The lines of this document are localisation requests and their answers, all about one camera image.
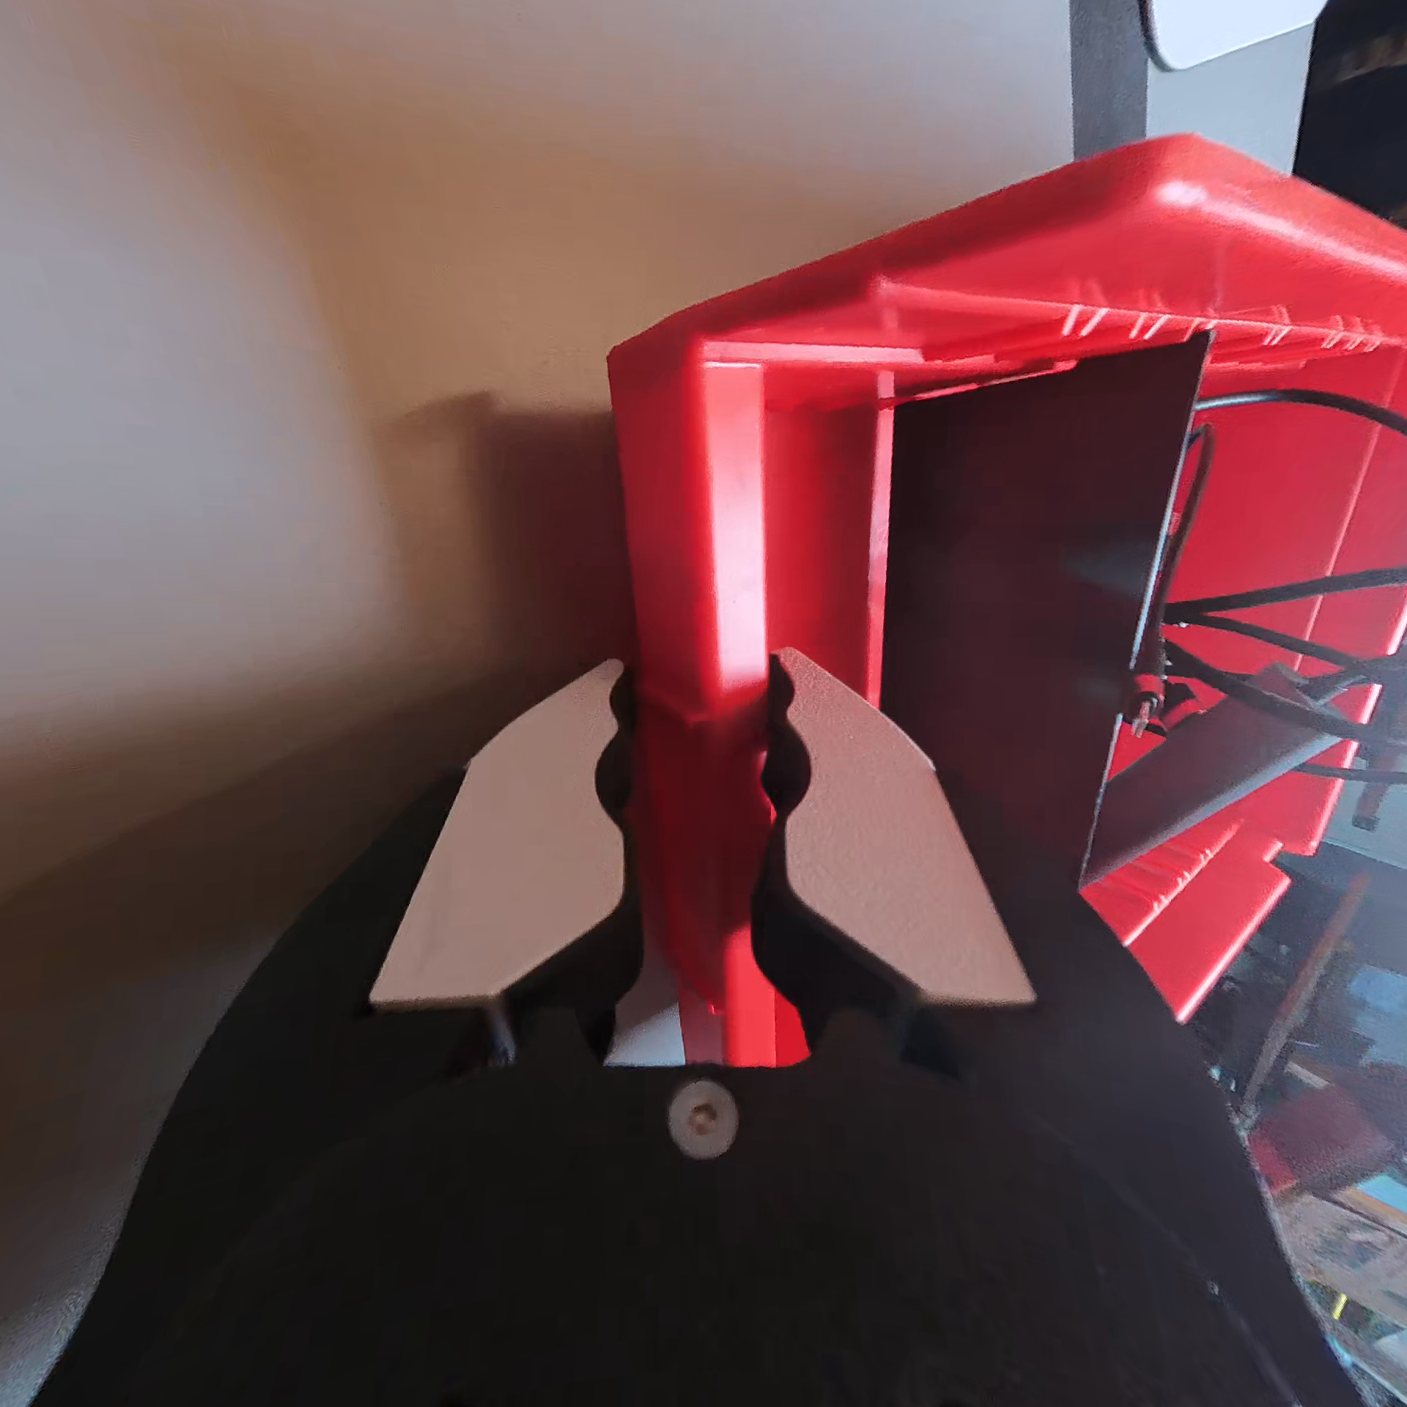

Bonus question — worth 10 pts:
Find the dark grey post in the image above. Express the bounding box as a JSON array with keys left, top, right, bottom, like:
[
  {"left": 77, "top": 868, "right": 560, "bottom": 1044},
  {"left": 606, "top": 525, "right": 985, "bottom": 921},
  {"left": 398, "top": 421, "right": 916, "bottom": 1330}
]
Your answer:
[{"left": 1068, "top": 0, "right": 1152, "bottom": 158}]

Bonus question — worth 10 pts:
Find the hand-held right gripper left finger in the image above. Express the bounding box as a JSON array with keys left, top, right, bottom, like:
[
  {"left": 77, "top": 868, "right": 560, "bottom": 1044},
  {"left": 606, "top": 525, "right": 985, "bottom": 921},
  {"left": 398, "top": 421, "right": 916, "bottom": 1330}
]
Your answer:
[{"left": 365, "top": 657, "right": 645, "bottom": 1029}]

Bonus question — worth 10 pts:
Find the red plastic bin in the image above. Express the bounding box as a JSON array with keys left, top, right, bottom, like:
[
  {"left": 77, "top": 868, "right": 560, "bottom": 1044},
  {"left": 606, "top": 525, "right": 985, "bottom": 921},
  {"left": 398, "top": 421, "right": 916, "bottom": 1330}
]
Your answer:
[{"left": 606, "top": 132, "right": 1407, "bottom": 1073}]

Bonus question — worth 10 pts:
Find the white rounded object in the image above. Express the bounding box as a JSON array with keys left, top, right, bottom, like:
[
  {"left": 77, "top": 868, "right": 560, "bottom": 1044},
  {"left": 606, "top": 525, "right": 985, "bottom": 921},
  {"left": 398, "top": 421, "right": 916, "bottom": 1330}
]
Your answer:
[{"left": 1143, "top": 0, "right": 1323, "bottom": 75}]

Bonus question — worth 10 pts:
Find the black usb cable red plug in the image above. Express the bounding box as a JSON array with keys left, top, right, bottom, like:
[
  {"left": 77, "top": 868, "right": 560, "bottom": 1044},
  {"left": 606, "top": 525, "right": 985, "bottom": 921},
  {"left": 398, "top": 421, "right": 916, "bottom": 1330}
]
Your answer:
[{"left": 1121, "top": 390, "right": 1407, "bottom": 749}]

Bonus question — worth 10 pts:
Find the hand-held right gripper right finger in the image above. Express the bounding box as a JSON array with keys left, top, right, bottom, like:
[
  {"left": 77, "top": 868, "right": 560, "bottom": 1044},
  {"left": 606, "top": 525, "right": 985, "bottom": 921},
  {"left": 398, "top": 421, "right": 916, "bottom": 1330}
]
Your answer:
[{"left": 750, "top": 647, "right": 1037, "bottom": 1029}]

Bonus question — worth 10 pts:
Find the grey usb hub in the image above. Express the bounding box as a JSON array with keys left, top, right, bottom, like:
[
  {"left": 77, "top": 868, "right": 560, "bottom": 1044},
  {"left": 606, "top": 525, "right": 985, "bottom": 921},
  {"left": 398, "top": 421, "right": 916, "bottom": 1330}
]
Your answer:
[{"left": 1081, "top": 660, "right": 1386, "bottom": 884}]

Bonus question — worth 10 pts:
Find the black divider sheet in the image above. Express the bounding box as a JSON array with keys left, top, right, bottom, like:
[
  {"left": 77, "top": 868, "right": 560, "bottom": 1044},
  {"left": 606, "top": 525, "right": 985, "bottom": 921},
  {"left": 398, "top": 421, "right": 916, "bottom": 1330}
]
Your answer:
[{"left": 882, "top": 327, "right": 1213, "bottom": 884}]

